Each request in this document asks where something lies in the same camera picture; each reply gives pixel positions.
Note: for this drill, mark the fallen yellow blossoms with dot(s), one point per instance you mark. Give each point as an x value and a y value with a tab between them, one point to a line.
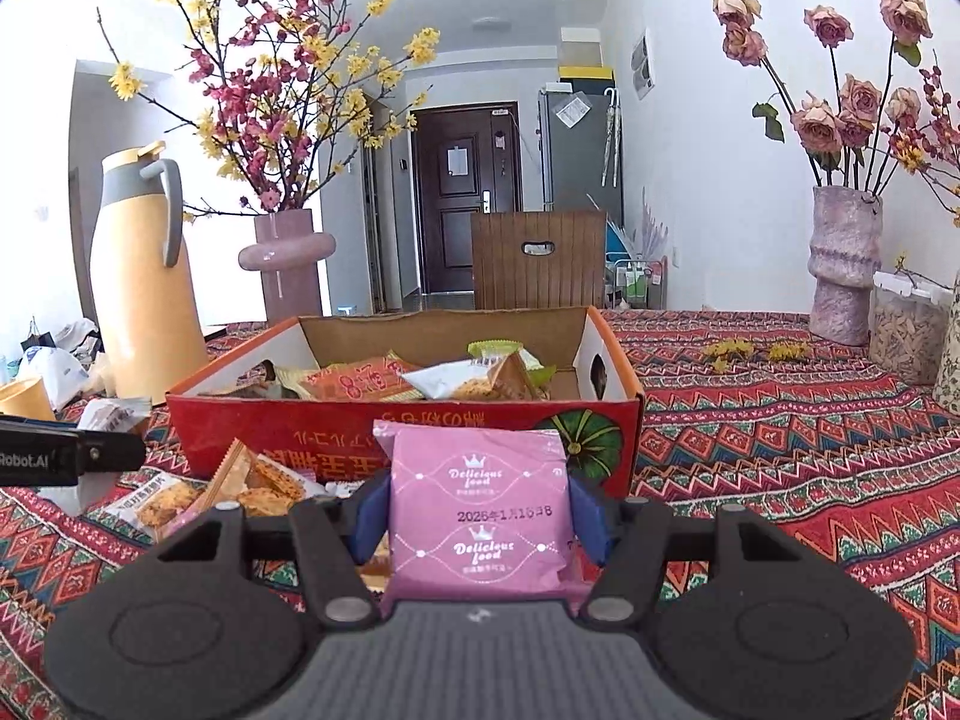
787	351

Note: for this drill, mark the red cardboard box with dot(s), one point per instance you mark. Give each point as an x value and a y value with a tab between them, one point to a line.
262	427

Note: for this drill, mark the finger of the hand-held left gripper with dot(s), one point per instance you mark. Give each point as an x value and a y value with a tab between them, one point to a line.
112	452

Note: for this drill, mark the white folded umbrella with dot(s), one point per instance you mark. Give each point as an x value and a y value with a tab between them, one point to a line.
611	142

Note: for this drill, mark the yellow box on refrigerator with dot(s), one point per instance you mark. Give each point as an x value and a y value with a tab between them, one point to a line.
586	75

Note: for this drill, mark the pink and yellow blossom branches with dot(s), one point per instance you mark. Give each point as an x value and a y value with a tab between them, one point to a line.
277	90

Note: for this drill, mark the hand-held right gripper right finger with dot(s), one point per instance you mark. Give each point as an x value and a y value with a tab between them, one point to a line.
589	521

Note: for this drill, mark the white label crisp packet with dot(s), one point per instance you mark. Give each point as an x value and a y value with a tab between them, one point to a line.
154	510

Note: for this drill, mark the pink glass vase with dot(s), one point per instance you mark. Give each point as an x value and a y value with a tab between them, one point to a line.
289	270

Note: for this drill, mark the white plastic bag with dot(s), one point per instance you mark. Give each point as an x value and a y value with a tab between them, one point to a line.
56	371

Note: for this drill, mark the yellow mug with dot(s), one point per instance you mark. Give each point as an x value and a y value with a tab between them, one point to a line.
26	401

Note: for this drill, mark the white snack packet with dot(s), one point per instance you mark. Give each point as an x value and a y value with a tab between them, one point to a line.
442	379
112	416

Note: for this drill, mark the orange clear crisp packet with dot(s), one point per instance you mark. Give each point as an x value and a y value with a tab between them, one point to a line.
262	484

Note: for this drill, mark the brown wooden chair back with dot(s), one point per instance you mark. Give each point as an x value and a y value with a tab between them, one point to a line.
536	277

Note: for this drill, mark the large orange snack packet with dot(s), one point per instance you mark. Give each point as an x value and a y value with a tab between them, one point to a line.
360	382

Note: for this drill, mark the dried pink roses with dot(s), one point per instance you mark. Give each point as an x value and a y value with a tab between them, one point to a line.
847	116

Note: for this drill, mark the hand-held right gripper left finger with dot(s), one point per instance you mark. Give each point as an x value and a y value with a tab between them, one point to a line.
369	521

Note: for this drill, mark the grey refrigerator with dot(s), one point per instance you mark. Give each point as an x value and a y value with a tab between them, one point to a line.
581	157

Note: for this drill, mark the round ceiling light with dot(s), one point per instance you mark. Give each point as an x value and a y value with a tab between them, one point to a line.
489	21

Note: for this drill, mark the small storage rack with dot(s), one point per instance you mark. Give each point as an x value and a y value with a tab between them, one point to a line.
636	285

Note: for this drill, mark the pink snack packet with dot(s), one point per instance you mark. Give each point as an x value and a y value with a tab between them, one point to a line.
476	517

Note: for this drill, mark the dark entrance door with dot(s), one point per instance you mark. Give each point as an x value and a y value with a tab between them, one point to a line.
461	225

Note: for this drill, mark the white speckled vase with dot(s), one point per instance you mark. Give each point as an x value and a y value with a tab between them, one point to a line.
949	367

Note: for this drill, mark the clear jar with white lid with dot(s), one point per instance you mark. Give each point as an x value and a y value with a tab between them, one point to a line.
907	337

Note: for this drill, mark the red berry and yellow branches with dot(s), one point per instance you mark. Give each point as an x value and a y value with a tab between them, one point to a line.
934	142

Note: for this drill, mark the yellow thermos jug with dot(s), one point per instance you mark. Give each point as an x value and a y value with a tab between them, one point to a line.
142	300

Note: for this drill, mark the textured pink ceramic vase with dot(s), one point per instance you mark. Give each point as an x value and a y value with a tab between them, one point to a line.
844	270

